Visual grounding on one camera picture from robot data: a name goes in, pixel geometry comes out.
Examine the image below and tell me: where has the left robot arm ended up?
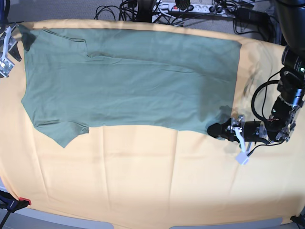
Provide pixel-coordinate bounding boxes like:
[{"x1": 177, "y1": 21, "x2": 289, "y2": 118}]
[{"x1": 207, "y1": 0, "x2": 305, "y2": 145}]

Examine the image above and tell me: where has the black clamp right corner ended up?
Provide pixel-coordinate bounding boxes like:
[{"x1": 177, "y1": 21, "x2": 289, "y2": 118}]
[{"x1": 290, "y1": 209, "x2": 305, "y2": 229}]

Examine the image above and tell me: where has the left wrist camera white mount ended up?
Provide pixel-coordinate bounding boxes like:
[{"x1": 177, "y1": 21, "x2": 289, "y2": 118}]
[{"x1": 233, "y1": 127, "x2": 249, "y2": 165}]

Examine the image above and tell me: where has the yellow table cloth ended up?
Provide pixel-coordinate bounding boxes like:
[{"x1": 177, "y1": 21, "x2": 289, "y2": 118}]
[{"x1": 0, "y1": 19, "x2": 305, "y2": 229}]

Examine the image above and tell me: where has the black centre stand post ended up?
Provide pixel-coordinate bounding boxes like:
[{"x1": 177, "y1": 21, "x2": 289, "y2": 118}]
[{"x1": 136, "y1": 0, "x2": 156, "y2": 23}]

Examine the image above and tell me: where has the red and blue clamp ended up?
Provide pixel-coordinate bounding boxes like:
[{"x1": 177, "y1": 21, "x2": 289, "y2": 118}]
[{"x1": 0, "y1": 191, "x2": 31, "y2": 229}]

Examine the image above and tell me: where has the white power strip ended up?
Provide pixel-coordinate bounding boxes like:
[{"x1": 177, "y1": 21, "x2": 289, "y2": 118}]
[{"x1": 154, "y1": 2, "x2": 236, "y2": 17}]

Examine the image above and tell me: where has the black power adapter brick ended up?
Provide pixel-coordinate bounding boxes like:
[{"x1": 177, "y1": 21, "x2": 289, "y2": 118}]
[{"x1": 235, "y1": 8, "x2": 269, "y2": 26}]

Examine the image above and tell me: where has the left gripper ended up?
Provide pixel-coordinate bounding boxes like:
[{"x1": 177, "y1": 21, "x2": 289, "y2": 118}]
[{"x1": 207, "y1": 115, "x2": 269, "y2": 144}]

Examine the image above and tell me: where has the green T-shirt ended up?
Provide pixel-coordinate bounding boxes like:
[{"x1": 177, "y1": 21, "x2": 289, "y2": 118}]
[{"x1": 19, "y1": 26, "x2": 241, "y2": 147}]

